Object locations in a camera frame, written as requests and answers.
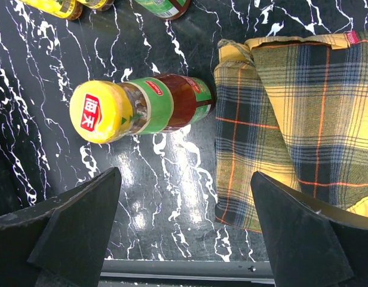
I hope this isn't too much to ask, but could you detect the yellow label bottle brown cap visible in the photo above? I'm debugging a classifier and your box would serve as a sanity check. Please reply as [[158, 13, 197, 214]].
[[22, 0, 83, 20]]

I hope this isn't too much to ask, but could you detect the short green label sauce bottle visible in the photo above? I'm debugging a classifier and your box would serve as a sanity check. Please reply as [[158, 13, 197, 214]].
[[69, 74, 216, 144]]

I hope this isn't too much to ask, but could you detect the tall green label sauce bottle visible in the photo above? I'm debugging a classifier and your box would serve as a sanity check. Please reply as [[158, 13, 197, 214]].
[[136, 0, 191, 20]]

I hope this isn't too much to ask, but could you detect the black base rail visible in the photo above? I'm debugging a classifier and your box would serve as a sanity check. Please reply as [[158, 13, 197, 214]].
[[100, 259, 275, 286]]

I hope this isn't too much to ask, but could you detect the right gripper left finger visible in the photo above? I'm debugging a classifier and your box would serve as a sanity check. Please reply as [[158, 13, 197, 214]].
[[0, 167, 122, 286]]

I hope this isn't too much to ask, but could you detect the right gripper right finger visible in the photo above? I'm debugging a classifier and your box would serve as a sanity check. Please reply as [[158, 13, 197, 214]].
[[250, 172, 368, 286]]

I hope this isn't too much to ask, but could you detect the yellow plaid cloth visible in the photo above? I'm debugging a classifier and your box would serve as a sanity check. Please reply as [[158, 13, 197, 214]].
[[214, 30, 368, 231]]

